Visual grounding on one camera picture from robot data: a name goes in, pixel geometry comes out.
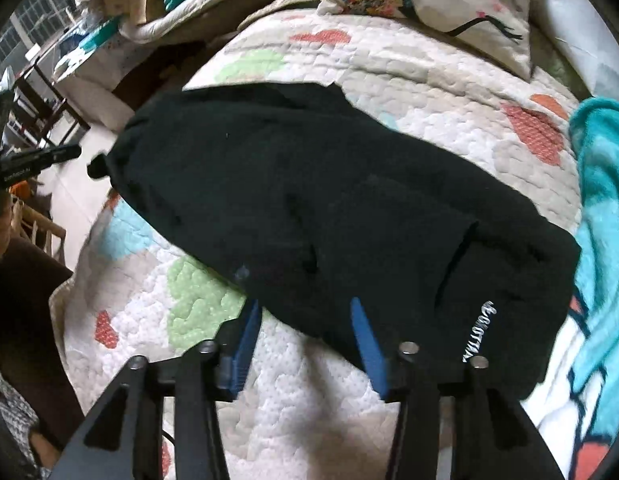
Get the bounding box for turquoise printed blanket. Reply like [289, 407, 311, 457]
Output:
[519, 97, 619, 480]

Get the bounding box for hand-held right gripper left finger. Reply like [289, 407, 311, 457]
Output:
[48, 298, 263, 480]

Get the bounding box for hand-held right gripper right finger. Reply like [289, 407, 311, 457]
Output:
[350, 297, 568, 480]

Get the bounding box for window with grille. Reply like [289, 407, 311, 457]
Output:
[0, 0, 80, 81]

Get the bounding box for white teal printed box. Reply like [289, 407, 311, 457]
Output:
[53, 14, 140, 92]

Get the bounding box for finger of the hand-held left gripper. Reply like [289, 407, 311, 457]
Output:
[0, 144, 83, 177]

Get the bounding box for black pants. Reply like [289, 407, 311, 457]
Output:
[87, 83, 582, 401]

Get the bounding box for quilted patterned bedspread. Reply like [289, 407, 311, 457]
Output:
[49, 0, 585, 480]

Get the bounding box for light wooden chair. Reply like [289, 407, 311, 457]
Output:
[9, 195, 68, 266]

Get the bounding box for dark wooden chair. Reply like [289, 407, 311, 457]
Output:
[4, 45, 90, 147]

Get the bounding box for floral printed pillow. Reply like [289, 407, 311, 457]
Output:
[317, 0, 533, 81]

